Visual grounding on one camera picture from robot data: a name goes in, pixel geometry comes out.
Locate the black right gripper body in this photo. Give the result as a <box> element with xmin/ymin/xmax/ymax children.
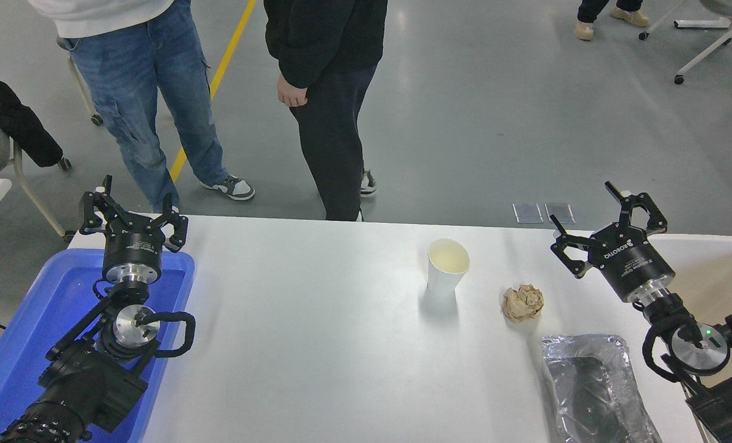
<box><xmin>589</xmin><ymin>221</ymin><xmax>675</xmax><ymax>302</ymax></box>

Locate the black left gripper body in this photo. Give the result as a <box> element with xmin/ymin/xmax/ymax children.
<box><xmin>103</xmin><ymin>215</ymin><xmax>169</xmax><ymax>269</ymax></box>

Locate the white paper cup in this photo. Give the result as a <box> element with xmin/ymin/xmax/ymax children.
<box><xmin>428</xmin><ymin>239</ymin><xmax>470</xmax><ymax>297</ymax></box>

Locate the person's hand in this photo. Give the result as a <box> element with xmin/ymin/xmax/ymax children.
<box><xmin>277</xmin><ymin>77</ymin><xmax>309</xmax><ymax>108</ymax></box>

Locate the crumpled tan paper ball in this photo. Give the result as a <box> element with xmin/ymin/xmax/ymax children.
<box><xmin>502</xmin><ymin>284</ymin><xmax>544</xmax><ymax>322</ymax></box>

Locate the large pale bin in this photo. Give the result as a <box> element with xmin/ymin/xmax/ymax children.
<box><xmin>646</xmin><ymin>234</ymin><xmax>732</xmax><ymax>391</ymax></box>

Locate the blue plastic tray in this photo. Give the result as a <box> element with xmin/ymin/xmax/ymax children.
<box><xmin>0</xmin><ymin>248</ymin><xmax>196</xmax><ymax>443</ymax></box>

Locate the black jacket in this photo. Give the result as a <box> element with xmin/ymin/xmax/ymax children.
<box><xmin>0</xmin><ymin>58</ymin><xmax>64</xmax><ymax>168</ymax></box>

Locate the silver foil tray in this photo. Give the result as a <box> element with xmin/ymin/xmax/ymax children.
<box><xmin>541</xmin><ymin>334</ymin><xmax>663</xmax><ymax>443</ymax></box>

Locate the person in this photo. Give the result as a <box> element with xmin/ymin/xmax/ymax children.
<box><xmin>263</xmin><ymin>0</ymin><xmax>388</xmax><ymax>222</ymax></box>
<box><xmin>26</xmin><ymin>0</ymin><xmax>256</xmax><ymax>213</ymax></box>
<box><xmin>575</xmin><ymin>0</ymin><xmax>650</xmax><ymax>41</ymax></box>

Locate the white wheeled chair base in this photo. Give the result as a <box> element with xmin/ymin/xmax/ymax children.
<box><xmin>639</xmin><ymin>0</ymin><xmax>732</xmax><ymax>85</ymax></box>

